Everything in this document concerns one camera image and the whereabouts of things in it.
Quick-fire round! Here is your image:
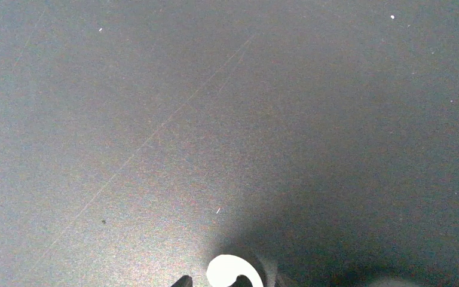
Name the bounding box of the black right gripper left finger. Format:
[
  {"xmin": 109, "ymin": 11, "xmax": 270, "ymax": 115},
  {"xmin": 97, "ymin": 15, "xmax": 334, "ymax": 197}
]
[{"xmin": 171, "ymin": 275, "xmax": 193, "ymax": 287}]

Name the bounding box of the white earbud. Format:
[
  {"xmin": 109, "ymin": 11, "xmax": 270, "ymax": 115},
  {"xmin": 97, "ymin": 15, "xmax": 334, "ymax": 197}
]
[{"xmin": 206, "ymin": 254, "xmax": 264, "ymax": 287}]

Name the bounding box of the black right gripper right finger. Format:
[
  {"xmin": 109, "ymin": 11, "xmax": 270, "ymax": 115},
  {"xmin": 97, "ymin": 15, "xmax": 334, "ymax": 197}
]
[{"xmin": 274, "ymin": 273, "xmax": 297, "ymax": 287}]

